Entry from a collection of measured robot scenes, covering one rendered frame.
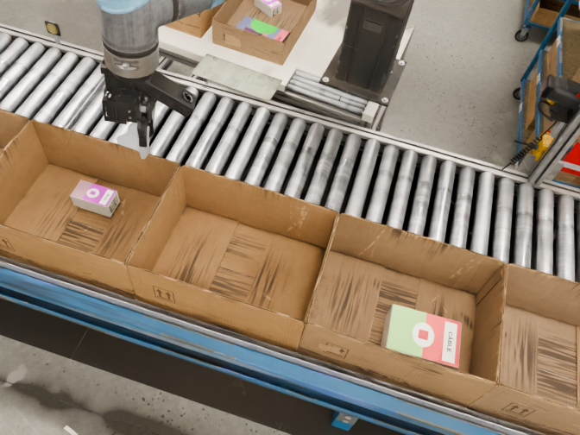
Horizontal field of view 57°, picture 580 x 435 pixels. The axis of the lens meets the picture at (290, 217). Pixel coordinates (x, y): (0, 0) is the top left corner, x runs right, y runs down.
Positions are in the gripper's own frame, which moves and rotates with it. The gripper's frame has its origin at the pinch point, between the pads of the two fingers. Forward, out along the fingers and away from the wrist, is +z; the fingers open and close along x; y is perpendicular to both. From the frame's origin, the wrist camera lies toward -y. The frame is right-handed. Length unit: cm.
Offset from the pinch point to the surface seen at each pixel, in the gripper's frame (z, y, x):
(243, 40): 38, -17, -88
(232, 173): 44, -18, -31
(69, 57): 48, 42, -78
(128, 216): 32.5, 7.1, -3.6
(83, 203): 30.8, 18.2, -4.9
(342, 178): 42, -52, -33
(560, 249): 38, -118, -13
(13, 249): 29.3, 29.7, 11.2
